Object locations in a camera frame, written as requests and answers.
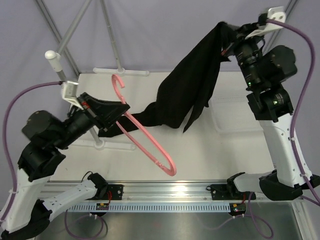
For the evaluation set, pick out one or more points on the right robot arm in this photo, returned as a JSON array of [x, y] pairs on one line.
[[271, 106]]

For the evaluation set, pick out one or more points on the pink plastic hanger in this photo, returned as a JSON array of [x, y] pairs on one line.
[[172, 170]]

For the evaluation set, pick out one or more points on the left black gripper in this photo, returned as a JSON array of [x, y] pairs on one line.
[[102, 112]]

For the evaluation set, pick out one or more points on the black shirt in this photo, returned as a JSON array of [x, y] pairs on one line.
[[186, 91]]

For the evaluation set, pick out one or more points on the white perforated plastic basket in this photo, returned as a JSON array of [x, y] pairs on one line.
[[232, 115]]

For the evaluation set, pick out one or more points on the silver white garment rack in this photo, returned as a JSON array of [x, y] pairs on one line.
[[93, 49]]

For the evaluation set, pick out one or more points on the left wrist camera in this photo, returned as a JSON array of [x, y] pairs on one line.
[[69, 93]]

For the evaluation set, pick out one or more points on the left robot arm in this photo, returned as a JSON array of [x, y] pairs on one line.
[[28, 215]]

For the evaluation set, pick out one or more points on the aluminium mounting rail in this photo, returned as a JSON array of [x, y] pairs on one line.
[[169, 191]]

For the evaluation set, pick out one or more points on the white slotted cable duct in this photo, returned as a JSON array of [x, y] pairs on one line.
[[144, 207]]

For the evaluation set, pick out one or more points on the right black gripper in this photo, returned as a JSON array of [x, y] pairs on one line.
[[241, 34]]

